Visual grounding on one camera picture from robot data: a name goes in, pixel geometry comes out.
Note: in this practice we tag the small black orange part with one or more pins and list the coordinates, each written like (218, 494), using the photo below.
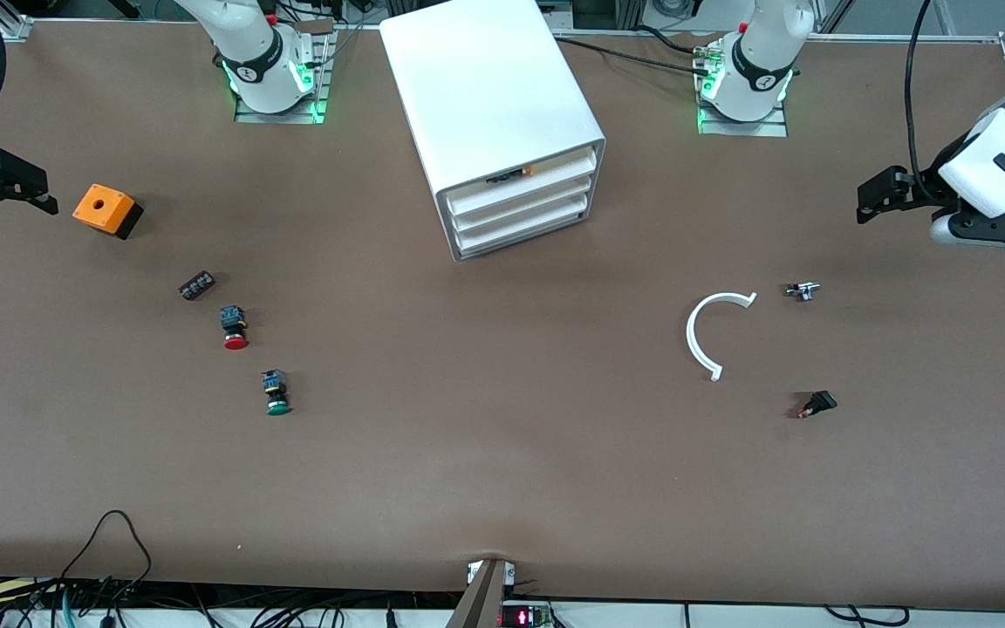
(509, 175)

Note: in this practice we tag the small metal toggle switch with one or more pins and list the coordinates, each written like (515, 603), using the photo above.
(803, 290)

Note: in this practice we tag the aluminium frame rail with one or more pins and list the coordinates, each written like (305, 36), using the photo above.
(5, 19)

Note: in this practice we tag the green mushroom push button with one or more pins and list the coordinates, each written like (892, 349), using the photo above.
(276, 394)

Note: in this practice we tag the red mushroom push button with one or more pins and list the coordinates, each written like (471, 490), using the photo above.
(234, 330)

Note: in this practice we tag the white drawer cabinet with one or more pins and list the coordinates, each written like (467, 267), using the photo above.
(485, 87)

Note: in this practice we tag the white plastic drawer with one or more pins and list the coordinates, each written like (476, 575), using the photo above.
(555, 172)
(555, 215)
(555, 193)

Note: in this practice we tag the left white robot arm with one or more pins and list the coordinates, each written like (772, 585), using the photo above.
(760, 52)

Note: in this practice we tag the aluminium profile beam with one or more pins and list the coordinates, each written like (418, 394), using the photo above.
(483, 597)

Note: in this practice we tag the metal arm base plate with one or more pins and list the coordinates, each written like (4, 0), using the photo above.
(773, 129)
(249, 117)

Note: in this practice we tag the small black rocker switch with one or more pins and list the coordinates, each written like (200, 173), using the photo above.
(819, 403)

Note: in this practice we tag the orange button box black base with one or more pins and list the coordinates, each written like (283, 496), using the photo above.
(101, 208)

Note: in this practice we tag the black device red display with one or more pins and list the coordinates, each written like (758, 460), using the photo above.
(524, 617)

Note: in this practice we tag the small black terminal block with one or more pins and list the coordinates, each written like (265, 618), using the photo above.
(196, 285)

